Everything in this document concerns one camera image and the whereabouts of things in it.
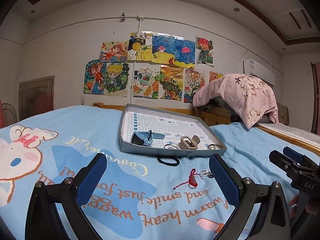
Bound person right hand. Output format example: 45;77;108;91
288;194;320;218

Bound pink floral blanket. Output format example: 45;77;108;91
193;74;279;129

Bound blue cartoon bed sheet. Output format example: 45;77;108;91
1;106;319;239

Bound wooden headboard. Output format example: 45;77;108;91
92;102;198;117

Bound red checkered bag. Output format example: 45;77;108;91
0;101;4;128

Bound brown wooden door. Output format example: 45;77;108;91
18;75;55;121

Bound grey shallow box tray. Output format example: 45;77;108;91
119;104;227;157

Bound wooden side bed frame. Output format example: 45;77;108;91
194;107;319;156

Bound white wall air conditioner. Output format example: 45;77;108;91
243;59;276;86

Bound black hair tie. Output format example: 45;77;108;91
156;155;181;167

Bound children drawings on wall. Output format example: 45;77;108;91
83;31;222;103

